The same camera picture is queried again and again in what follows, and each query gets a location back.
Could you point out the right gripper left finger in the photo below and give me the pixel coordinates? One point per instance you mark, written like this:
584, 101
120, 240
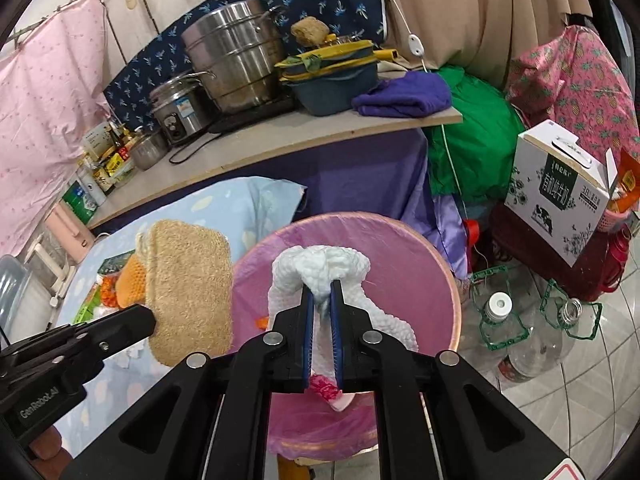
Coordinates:
207, 418

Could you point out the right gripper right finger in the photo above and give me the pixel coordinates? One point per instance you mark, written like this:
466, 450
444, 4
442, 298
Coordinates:
436, 417

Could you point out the pink floral paper cup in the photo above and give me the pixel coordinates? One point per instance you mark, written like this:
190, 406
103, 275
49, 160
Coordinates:
328, 391

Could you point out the orange foam fruit net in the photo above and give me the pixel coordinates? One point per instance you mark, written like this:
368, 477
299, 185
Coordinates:
130, 287

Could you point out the tan loofah scrub pad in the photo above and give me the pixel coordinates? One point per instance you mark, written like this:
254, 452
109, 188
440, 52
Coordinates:
188, 285

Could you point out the orange plastic bag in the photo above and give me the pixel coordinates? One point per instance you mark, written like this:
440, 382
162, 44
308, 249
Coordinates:
108, 291

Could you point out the pink trash bin with liner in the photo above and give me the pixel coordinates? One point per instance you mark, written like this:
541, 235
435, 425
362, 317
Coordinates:
408, 279

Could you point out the person's left hand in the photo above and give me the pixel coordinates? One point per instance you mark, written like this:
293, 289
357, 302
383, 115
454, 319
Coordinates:
51, 458

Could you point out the light blue dotted tablecloth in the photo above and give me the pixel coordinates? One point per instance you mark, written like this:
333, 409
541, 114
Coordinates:
245, 210

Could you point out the small green box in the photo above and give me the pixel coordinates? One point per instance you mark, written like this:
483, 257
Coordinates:
92, 301

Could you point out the white storage container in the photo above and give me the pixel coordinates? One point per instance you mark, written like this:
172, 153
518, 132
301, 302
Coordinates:
24, 301

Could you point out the clear plastic jug white cap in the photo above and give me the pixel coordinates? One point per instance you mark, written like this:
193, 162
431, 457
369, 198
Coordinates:
490, 330

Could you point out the cream electric kettle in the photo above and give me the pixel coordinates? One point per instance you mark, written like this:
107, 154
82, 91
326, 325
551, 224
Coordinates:
64, 274

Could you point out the clear plastic jug metal cap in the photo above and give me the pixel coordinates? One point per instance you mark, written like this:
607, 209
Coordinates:
549, 340

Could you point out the pink electric kettle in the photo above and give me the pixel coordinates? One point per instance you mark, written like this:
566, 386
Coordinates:
73, 236

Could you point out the green white box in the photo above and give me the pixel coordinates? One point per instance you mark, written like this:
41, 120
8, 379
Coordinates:
80, 202

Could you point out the small steel bowl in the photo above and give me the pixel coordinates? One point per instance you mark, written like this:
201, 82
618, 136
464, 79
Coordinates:
149, 149

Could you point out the red thermos flask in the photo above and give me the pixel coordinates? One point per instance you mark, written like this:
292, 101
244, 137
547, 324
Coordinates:
615, 260

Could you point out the white milk gift box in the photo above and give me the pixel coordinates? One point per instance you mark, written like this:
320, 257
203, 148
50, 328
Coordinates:
557, 188

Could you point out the green fabric bundle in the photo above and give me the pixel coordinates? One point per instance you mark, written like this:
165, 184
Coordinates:
473, 159

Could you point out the pink dotted curtain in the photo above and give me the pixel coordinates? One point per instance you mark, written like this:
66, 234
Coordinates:
51, 95

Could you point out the steel rice cooker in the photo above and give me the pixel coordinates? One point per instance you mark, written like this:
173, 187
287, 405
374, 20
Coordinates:
183, 107

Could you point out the black induction cooktop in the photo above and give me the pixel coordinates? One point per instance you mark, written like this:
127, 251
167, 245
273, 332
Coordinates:
228, 123

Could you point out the purple folded towel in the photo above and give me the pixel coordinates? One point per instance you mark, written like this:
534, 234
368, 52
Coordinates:
414, 95

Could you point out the dark teal plastic basin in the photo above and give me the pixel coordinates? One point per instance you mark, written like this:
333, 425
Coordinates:
333, 93

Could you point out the pink pineapple print cloth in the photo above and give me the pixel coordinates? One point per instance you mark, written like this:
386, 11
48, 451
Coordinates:
574, 81

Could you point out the large steel steamer pot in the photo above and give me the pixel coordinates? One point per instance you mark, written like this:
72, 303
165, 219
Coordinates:
238, 45

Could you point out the brown loofah sponge on basin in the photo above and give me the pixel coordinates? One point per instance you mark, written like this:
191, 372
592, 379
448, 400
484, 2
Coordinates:
310, 32

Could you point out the beige curtain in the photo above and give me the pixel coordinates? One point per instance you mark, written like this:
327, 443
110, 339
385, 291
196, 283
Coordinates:
482, 36

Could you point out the navy patterned backsplash cloth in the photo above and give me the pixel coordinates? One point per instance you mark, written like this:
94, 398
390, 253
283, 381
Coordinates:
164, 57

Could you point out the white cord switch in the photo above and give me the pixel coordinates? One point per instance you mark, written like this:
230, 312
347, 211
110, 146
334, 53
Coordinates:
415, 45

